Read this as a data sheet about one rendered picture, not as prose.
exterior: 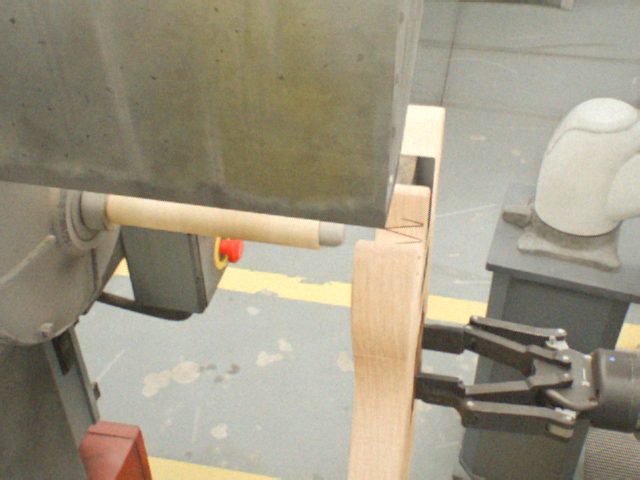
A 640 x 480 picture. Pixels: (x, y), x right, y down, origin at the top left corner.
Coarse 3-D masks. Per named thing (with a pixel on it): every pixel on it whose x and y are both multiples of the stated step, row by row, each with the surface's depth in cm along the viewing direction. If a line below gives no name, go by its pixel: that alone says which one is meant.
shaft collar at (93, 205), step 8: (88, 192) 64; (88, 200) 64; (96, 200) 64; (104, 200) 64; (88, 208) 64; (96, 208) 64; (104, 208) 64; (88, 216) 64; (96, 216) 64; (104, 216) 64; (88, 224) 65; (96, 224) 64; (104, 224) 64; (112, 224) 66
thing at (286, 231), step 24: (120, 216) 64; (144, 216) 64; (168, 216) 63; (192, 216) 63; (216, 216) 63; (240, 216) 62; (264, 216) 62; (264, 240) 63; (288, 240) 62; (312, 240) 62
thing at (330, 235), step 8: (320, 224) 62; (328, 224) 62; (336, 224) 62; (320, 232) 62; (328, 232) 62; (336, 232) 62; (344, 232) 62; (320, 240) 62; (328, 240) 62; (336, 240) 62; (344, 240) 63
